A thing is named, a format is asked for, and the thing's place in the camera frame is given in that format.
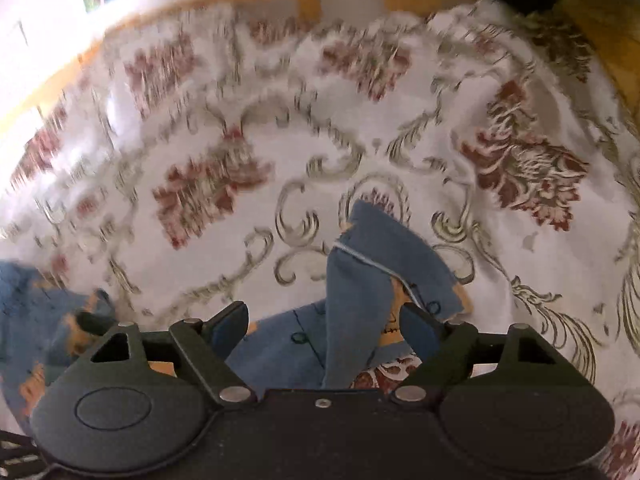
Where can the floral printed bedsheet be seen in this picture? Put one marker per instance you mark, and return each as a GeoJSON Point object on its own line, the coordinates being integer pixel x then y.
{"type": "Point", "coordinates": [350, 110]}

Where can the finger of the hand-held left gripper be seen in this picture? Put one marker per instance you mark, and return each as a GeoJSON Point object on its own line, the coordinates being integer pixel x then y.
{"type": "Point", "coordinates": [95, 321]}

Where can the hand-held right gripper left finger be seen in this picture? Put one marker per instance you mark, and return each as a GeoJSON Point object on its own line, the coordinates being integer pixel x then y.
{"type": "Point", "coordinates": [229, 327]}

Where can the blue pants with orange print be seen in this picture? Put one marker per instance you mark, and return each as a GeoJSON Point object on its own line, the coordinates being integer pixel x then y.
{"type": "Point", "coordinates": [360, 260]}

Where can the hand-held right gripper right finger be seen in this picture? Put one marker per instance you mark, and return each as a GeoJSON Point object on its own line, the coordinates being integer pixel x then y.
{"type": "Point", "coordinates": [417, 327]}

